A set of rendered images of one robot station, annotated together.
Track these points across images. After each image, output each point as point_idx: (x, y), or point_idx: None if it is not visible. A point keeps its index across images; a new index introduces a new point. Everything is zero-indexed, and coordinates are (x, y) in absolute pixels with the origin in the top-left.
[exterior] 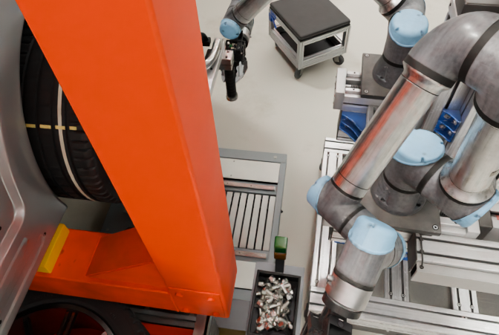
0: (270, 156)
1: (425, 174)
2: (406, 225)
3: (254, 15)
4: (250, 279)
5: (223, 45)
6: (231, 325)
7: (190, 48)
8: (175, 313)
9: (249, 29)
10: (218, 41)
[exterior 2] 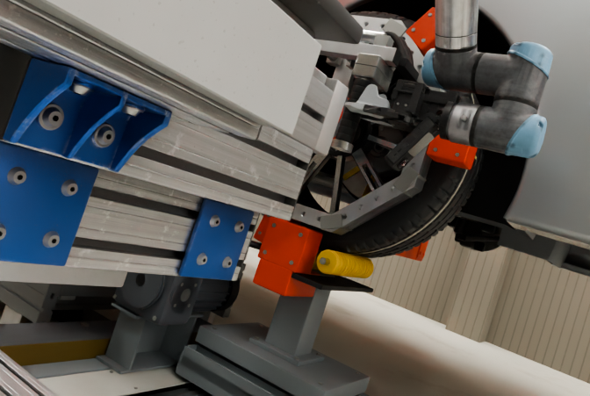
0: None
1: None
2: None
3: (435, 18)
4: (56, 385)
5: (382, 46)
6: (26, 324)
7: None
8: (103, 324)
9: (478, 111)
10: (379, 32)
